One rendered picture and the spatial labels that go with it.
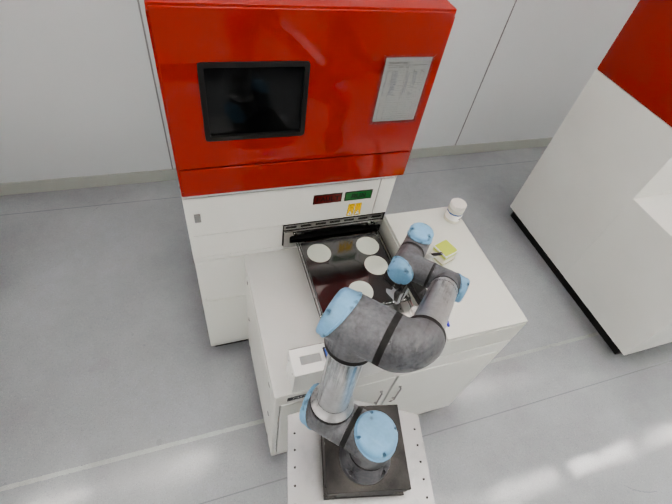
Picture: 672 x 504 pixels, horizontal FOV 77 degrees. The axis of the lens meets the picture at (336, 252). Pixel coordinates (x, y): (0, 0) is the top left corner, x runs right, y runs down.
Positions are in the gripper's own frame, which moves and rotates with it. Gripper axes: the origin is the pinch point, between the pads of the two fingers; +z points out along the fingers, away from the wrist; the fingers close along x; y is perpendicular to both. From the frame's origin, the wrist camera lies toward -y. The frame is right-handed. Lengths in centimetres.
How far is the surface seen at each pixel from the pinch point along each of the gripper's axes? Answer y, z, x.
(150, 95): 211, 29, -21
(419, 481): -41, 21, 32
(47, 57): 233, 5, 22
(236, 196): 64, -15, 21
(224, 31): 59, -74, 25
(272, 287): 44, 20, 20
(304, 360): 7.8, 7.0, 37.0
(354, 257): 29.6, 11.5, -11.4
